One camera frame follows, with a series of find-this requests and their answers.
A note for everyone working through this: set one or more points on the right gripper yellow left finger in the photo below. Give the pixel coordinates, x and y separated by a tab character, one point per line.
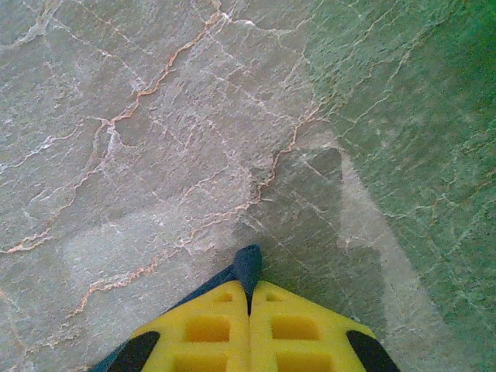
205	337

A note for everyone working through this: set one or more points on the navy blue t-shirt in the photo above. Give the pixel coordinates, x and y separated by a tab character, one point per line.
248	263

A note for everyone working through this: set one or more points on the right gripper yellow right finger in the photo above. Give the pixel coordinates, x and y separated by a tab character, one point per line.
294	337

